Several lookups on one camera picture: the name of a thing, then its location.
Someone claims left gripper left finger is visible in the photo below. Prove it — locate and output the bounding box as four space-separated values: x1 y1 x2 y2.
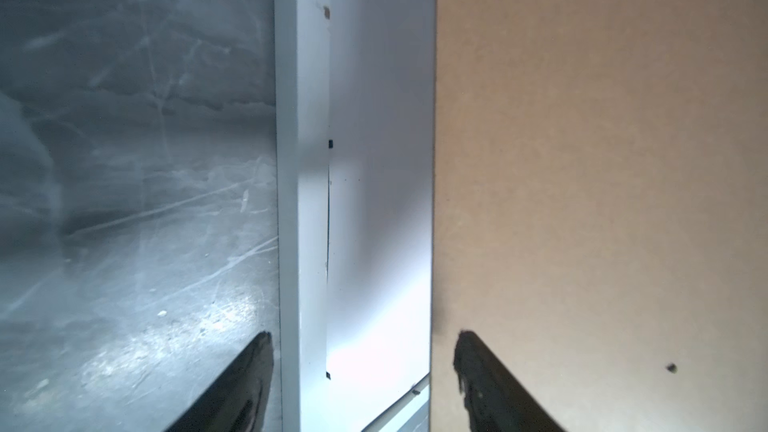
167 331 274 432

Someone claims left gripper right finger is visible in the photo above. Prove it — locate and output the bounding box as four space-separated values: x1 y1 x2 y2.
453 330 564 432

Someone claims brown cardboard backing board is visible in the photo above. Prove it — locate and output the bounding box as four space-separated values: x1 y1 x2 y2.
430 0 767 431

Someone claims white picture frame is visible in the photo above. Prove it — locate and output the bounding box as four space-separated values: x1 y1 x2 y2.
274 0 430 431

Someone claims photo of framed pictures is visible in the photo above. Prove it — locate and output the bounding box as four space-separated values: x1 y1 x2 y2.
327 0 436 431

